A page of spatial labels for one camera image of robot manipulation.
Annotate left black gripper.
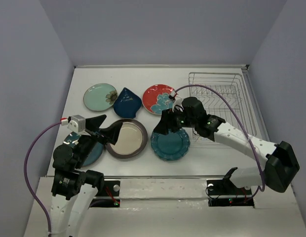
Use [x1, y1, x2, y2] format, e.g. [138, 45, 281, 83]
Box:
[75, 113, 123, 166]

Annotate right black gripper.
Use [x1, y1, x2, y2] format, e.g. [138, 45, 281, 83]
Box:
[153, 106, 197, 135]

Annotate teal scalloped plate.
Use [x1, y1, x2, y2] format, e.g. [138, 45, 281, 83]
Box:
[150, 129, 191, 161]

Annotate blue speckled round plate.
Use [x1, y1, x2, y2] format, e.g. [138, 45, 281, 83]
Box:
[63, 132, 104, 167]

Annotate red and teal plate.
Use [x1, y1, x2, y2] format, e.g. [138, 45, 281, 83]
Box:
[142, 84, 175, 116]

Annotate light green flower plate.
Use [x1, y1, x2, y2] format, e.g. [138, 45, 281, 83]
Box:
[83, 83, 118, 112]

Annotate cream plate with grey rim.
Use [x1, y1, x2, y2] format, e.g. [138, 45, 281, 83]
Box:
[106, 119, 148, 159]

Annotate dark blue teardrop plate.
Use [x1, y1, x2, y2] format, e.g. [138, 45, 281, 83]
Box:
[113, 87, 142, 119]

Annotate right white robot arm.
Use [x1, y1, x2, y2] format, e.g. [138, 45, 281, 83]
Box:
[153, 97, 300, 194]

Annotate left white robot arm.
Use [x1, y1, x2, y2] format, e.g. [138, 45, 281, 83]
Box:
[48, 115, 123, 237]

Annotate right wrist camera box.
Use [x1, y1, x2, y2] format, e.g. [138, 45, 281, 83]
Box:
[169, 94, 183, 112]

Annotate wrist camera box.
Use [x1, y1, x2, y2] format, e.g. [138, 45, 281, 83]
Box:
[67, 115, 86, 134]
[169, 94, 183, 112]

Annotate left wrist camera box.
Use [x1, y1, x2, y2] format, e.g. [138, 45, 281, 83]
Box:
[67, 115, 86, 134]

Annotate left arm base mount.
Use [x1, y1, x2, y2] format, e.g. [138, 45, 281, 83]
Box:
[90, 179, 120, 208]

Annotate metal wire dish rack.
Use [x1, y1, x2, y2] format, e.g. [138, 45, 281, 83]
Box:
[189, 73, 260, 137]

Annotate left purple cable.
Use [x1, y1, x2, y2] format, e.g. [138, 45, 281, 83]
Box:
[24, 118, 70, 235]

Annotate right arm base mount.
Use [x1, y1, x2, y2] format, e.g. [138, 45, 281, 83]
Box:
[205, 167, 254, 207]

